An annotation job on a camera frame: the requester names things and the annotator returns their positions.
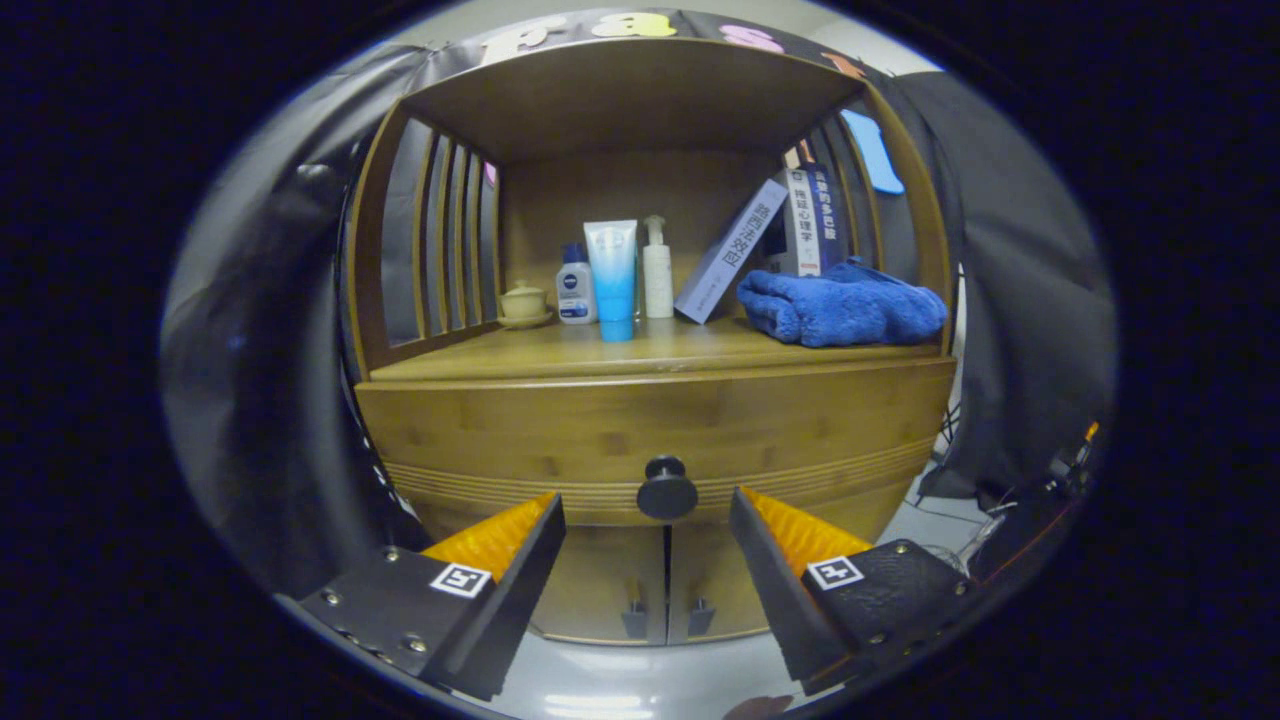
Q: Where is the wooden drawer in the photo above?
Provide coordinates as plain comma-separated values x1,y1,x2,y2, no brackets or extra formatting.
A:
355,357,956,528

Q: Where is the cream lidded tea cup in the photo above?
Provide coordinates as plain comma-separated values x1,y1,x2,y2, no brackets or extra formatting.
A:
500,280,548,320

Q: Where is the blue towel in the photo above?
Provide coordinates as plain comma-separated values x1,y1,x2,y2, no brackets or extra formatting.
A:
737,257,948,349

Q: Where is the pale blue book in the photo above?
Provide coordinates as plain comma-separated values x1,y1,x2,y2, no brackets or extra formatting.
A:
675,178,789,325

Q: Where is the black device with orange tip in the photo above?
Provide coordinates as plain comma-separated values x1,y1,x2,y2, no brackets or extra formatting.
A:
1040,420,1101,501

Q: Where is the blue white cleanser tube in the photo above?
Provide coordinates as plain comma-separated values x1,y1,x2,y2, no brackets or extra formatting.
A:
583,220,639,343

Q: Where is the wooden cabinet door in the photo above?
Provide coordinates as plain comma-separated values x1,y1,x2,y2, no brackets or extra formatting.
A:
420,505,669,646
668,490,891,641

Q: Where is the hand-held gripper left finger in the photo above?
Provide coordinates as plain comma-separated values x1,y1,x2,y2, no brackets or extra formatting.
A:
275,494,567,703

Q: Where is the wooden countertop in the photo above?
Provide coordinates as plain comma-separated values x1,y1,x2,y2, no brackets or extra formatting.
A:
368,315,949,383

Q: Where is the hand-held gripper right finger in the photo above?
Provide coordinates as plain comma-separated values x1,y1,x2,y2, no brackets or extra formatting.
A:
728,488,976,696

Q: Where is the white-spined book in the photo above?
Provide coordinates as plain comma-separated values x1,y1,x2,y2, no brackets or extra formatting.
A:
765,167,823,278

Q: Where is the white blue-capped lotion bottle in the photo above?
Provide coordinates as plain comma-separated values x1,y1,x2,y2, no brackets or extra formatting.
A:
556,243,598,326

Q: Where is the white pump bottle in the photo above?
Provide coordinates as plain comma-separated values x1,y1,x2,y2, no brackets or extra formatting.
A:
643,215,675,319

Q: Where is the wooden cabinet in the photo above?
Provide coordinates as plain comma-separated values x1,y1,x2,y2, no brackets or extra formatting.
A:
340,38,959,646

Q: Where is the thin floor cable bundle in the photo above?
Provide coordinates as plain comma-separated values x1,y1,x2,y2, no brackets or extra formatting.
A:
920,480,1011,581

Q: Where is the dark blue book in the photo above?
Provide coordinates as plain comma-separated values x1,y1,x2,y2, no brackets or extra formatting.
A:
812,163,846,271

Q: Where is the black round drawer knob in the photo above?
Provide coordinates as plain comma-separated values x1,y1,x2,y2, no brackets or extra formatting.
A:
636,455,700,522

